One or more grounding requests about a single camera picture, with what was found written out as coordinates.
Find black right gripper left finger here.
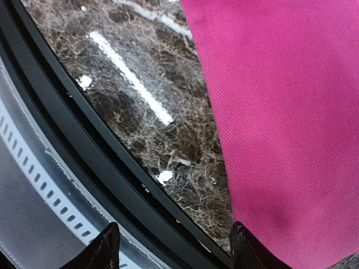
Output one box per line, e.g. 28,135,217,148
61,222,121,269

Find pink trousers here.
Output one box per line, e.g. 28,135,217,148
182,1,358,268

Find black curved front rail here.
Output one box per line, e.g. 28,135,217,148
1,1,232,268

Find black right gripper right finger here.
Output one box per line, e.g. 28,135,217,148
229,221,290,269

